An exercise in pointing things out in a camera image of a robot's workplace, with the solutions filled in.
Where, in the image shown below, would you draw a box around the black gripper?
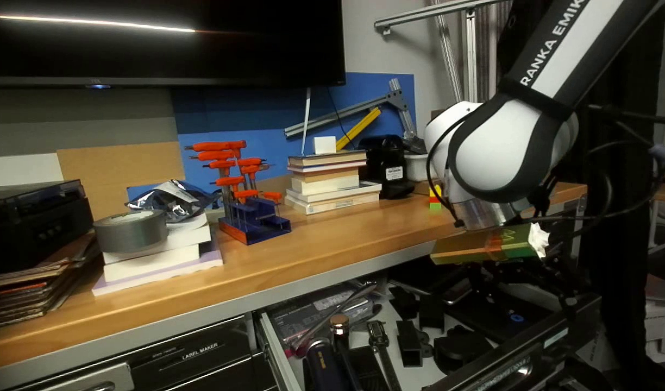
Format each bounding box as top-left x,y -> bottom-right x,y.
481,259 -> 568,295

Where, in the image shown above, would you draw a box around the grey metal tool drawer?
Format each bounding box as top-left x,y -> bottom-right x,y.
255,249 -> 605,391

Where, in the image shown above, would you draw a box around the black plastic bracket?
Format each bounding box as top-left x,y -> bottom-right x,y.
386,285 -> 421,322

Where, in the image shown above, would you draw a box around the small black plastic clip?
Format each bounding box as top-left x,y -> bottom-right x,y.
395,320 -> 427,369

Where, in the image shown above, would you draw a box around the black labelled drawer front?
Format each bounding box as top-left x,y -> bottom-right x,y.
123,318 -> 258,390
165,353 -> 280,391

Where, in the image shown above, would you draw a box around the grey drawer front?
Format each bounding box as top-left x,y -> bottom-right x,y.
37,361 -> 135,391

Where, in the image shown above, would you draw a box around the black flat electronic device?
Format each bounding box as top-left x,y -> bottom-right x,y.
447,290 -> 552,343

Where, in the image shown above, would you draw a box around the black digital scale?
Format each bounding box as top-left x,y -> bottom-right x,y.
437,269 -> 487,307

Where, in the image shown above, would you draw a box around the black rounded pouch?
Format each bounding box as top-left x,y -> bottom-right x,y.
431,322 -> 495,376

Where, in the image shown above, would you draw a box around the black curtain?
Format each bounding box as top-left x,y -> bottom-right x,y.
578,42 -> 665,391

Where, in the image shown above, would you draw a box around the colourful toy blocks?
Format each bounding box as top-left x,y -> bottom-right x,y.
427,182 -> 447,216

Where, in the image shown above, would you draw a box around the white plastic bin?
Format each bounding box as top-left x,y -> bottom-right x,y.
405,150 -> 431,182

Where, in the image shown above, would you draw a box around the silver foil pouch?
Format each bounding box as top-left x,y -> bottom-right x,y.
288,281 -> 386,343

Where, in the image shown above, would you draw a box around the black device white label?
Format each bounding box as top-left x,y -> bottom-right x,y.
358,132 -> 415,202

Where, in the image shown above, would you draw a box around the black flashlight silver head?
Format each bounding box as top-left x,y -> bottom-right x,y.
326,310 -> 358,391

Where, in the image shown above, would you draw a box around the stack of books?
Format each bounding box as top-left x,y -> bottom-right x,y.
282,180 -> 385,217

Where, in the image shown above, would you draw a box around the grey metal rod tool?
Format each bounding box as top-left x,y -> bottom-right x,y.
385,77 -> 421,149

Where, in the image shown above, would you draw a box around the thick cream book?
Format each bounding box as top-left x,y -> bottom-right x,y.
288,168 -> 362,199

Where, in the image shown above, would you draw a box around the yellow ruler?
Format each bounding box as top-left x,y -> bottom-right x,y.
334,107 -> 385,152

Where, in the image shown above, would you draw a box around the blue tool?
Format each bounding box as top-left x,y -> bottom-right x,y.
299,341 -> 351,391

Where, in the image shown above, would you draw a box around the thin dark cover book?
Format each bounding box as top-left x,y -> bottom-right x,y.
284,149 -> 369,175

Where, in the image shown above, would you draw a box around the small white card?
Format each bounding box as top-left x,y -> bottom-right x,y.
310,134 -> 339,156

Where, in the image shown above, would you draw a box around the long aluminium bar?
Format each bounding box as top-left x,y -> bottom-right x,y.
282,85 -> 406,139

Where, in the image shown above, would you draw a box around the blue hex key stand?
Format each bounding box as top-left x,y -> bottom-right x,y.
215,193 -> 293,249

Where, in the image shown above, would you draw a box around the thin white rod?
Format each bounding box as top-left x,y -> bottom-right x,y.
299,85 -> 315,159

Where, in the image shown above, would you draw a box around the blue backing board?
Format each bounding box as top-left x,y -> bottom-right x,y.
170,71 -> 417,193

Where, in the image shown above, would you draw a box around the crumpled silver foil bag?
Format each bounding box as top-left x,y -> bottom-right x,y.
123,179 -> 219,226

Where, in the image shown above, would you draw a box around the pale lilac board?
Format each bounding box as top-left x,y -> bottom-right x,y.
92,249 -> 226,298

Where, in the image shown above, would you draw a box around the brown cardboard sheet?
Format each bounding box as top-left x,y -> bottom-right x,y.
54,139 -> 188,225

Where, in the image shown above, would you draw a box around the large black monitor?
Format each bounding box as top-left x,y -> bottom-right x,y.
0,0 -> 348,89

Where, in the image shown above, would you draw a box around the stack of dark folders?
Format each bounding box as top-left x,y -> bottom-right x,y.
0,234 -> 104,332

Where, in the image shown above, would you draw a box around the black electronic device stack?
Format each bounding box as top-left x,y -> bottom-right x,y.
0,179 -> 96,277

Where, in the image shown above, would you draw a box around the gold wrist camera bar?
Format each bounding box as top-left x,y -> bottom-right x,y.
428,222 -> 549,267

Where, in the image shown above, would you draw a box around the black handled tool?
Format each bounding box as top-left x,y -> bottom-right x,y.
362,320 -> 405,391

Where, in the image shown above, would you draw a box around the aluminium frame post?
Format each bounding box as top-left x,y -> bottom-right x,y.
431,7 -> 493,107

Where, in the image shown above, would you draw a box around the silver wall rail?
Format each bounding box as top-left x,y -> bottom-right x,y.
371,0 -> 508,39

